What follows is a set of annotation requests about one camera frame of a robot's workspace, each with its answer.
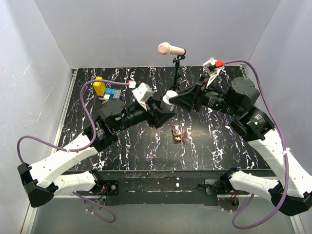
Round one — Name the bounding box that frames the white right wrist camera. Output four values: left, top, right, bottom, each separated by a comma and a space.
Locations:
203, 57, 224, 88

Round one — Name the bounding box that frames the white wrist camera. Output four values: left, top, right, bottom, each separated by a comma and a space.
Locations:
203, 57, 224, 88
132, 82, 153, 111

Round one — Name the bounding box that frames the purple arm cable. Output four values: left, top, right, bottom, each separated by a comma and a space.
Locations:
16, 79, 136, 224
223, 59, 290, 230

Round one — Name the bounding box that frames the pink microphone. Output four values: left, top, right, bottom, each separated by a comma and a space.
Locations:
157, 42, 186, 56

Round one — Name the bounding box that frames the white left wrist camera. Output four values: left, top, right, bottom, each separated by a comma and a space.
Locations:
132, 82, 153, 111

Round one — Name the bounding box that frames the black microphone tripod stand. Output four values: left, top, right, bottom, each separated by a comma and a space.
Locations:
169, 55, 185, 92

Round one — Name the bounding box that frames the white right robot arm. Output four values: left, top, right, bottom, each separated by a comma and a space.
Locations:
169, 77, 312, 216

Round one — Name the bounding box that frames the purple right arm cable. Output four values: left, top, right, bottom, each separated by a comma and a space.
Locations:
223, 59, 290, 230

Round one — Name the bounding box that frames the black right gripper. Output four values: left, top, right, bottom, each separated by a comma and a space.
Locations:
168, 75, 240, 118

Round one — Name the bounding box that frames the brown weekly pill organizer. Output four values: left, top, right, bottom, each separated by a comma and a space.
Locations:
172, 125, 188, 143

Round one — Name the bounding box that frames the yellow toy brick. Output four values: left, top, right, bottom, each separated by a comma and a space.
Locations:
93, 77, 106, 97

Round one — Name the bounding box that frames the light blue toy brick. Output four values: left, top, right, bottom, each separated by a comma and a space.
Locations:
101, 88, 122, 101

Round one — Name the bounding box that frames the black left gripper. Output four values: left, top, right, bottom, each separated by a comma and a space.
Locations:
114, 96, 175, 132

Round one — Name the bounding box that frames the white pill bottle blue label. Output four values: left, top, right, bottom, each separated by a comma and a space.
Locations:
160, 90, 178, 111

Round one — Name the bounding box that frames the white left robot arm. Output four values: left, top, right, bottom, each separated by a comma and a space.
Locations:
18, 97, 175, 208

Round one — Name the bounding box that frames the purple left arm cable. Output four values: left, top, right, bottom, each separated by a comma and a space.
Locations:
16, 79, 136, 224

